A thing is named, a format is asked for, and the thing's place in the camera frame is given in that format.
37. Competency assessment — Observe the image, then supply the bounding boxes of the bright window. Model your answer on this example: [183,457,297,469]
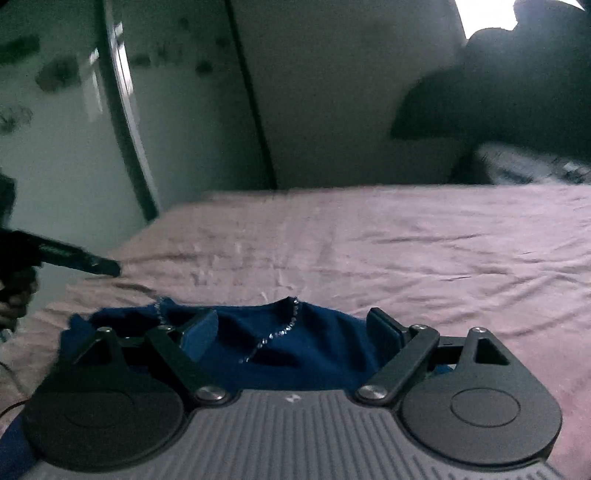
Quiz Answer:
[454,0,583,41]

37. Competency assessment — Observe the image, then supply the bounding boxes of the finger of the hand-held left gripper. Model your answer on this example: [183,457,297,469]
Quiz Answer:
[28,232,123,278]

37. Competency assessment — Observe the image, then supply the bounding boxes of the person's left hand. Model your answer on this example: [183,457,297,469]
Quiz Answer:
[0,275,40,334]

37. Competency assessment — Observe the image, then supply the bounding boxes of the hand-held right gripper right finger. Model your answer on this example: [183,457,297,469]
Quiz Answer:
[355,306,515,408]

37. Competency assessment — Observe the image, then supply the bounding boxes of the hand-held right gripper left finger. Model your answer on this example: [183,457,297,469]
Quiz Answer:
[69,308,232,408]

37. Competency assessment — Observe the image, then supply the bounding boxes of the patterned pillow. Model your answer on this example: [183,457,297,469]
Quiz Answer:
[473,142,591,186]

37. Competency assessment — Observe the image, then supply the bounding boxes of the blue beaded-neckline top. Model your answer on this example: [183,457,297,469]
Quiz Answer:
[0,296,455,480]

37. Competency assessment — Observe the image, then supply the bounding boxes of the thin black cable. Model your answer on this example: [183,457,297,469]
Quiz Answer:
[0,360,33,418]

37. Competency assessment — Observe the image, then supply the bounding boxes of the white cabinet with floral decals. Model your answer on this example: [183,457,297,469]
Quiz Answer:
[0,0,279,301]

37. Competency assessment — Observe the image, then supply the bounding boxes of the pink bed sheet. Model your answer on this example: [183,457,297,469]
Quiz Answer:
[0,185,591,476]

